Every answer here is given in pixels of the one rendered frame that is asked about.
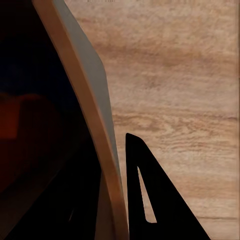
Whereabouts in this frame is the can of soda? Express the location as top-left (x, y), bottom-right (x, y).
top-left (0, 36), bottom-right (82, 114)
top-left (0, 93), bottom-right (64, 193)

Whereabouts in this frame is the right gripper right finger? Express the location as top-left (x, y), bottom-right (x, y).
top-left (125, 133), bottom-right (211, 240)

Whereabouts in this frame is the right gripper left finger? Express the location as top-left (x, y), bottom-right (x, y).
top-left (4, 136), bottom-right (102, 240)

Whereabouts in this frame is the trash can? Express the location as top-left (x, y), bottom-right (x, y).
top-left (0, 0), bottom-right (130, 240)

